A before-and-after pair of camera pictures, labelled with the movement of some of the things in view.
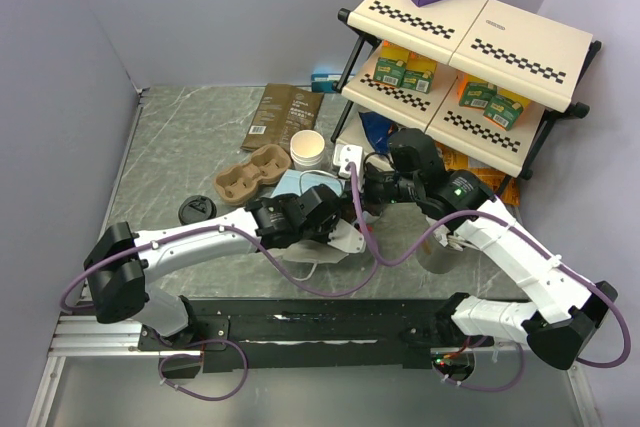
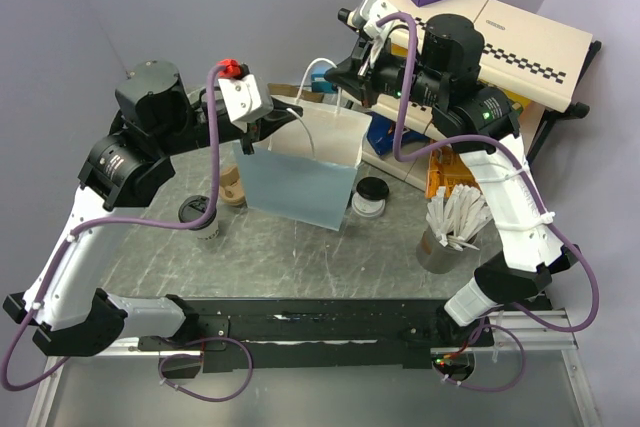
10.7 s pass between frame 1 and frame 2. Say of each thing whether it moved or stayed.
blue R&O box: stayed
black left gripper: moved
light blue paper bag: moved
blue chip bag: stayed
